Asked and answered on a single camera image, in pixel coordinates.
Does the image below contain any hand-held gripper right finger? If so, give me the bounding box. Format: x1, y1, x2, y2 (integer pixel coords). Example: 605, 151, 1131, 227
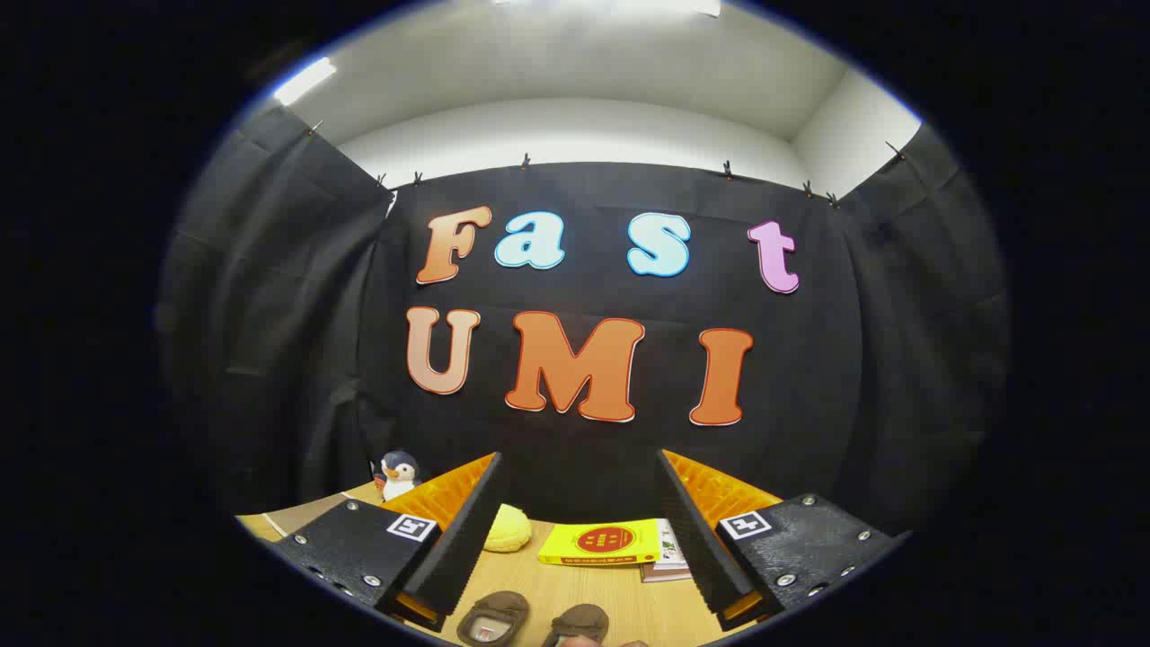
656, 448, 913, 633

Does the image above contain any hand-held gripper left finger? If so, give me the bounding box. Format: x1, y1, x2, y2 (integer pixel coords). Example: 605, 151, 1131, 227
268, 452, 504, 633

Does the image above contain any brown suede shoe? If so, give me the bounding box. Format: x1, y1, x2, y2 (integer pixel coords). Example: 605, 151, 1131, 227
542, 604, 610, 647
456, 590, 531, 647

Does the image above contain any yellow bread-shaped plush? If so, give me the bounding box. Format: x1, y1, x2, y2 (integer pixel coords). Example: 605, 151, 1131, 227
483, 503, 533, 553

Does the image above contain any blue white penguin plush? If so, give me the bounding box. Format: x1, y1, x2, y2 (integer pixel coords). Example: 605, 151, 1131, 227
373, 449, 423, 502

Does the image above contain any yellow book with red circle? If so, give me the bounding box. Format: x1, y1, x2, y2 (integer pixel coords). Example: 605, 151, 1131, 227
537, 518, 663, 566

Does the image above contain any ceiling light panel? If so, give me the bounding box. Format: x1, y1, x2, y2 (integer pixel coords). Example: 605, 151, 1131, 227
272, 57, 339, 107

